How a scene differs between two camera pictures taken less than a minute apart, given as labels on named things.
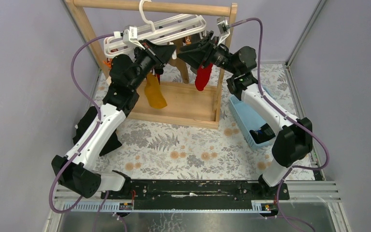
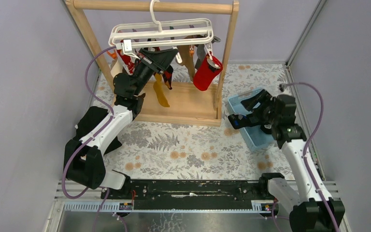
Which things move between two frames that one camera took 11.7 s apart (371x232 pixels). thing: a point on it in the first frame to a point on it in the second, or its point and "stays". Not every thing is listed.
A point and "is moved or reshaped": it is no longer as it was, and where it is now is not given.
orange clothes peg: [108, 63] to [113, 55]
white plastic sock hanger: [166, 32] is moved or reshaped
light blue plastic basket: [247, 121] stays
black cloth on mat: [85, 120] stays
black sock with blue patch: [264, 134] to [246, 121]
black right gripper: [195, 54] to [263, 97]
